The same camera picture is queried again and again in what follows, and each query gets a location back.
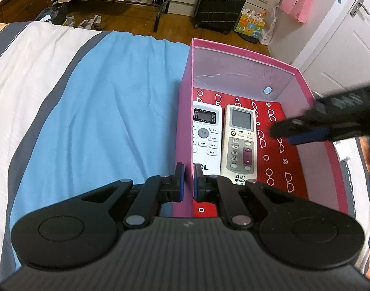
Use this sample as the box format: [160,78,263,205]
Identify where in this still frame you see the pink paper bag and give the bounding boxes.
[279,0,314,24]

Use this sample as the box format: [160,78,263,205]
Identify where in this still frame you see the white door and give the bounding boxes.
[291,0,370,93]

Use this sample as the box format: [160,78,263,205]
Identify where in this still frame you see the striped bed blanket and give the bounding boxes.
[0,21,370,282]

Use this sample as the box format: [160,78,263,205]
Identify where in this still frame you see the cream remote purple buttons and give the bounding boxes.
[220,104,259,186]

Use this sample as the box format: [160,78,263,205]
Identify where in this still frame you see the white remote black display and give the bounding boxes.
[191,104,223,177]

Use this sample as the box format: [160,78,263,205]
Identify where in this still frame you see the black metal rack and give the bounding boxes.
[66,0,174,33]

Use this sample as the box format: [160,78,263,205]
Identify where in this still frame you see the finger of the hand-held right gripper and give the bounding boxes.
[288,128,331,146]
[270,112,314,140]

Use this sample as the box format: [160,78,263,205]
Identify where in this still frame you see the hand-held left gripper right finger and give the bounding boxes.
[193,167,295,231]

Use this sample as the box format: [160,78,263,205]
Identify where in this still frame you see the silver door handle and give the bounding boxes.
[350,0,370,17]

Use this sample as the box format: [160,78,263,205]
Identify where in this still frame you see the black bag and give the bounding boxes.
[36,4,69,25]

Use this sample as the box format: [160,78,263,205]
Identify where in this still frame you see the colourful gift bag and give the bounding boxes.
[234,9,267,39]

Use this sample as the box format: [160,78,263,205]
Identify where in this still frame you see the clear plastic bag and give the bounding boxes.
[259,5,280,47]

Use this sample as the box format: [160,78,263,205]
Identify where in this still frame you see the pink cardboard box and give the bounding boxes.
[172,38,357,219]

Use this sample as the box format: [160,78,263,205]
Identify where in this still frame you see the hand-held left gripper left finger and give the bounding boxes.
[78,162,185,230]

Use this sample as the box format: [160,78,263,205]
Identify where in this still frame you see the black suitcase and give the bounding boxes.
[193,0,253,35]

